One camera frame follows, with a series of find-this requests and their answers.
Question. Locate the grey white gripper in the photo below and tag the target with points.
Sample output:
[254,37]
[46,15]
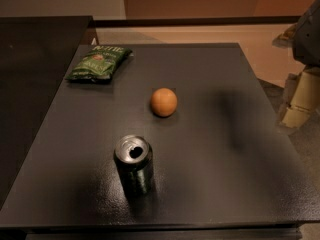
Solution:
[308,37]

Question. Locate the orange fruit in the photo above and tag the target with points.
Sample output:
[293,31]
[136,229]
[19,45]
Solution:
[163,102]

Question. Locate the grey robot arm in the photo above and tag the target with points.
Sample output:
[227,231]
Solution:
[306,40]

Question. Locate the green jalapeno chip bag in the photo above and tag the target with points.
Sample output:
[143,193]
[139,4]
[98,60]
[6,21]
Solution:
[99,64]

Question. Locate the dark green soda can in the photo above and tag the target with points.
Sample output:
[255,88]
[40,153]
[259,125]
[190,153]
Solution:
[133,157]

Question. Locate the dark side table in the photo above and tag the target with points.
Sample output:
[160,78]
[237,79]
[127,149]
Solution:
[35,53]

